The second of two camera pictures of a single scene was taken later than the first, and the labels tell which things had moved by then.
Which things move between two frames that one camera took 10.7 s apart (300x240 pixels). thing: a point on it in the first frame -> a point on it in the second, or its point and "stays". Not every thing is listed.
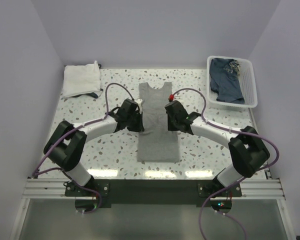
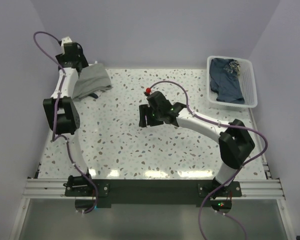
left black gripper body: [134, 121] -> [82, 58]
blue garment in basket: [225, 80] stays
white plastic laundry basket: [247, 78] stays
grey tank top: [156, 143] -> [92, 79]
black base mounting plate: [152, 192] stays
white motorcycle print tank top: [81, 79] -> [95, 95]
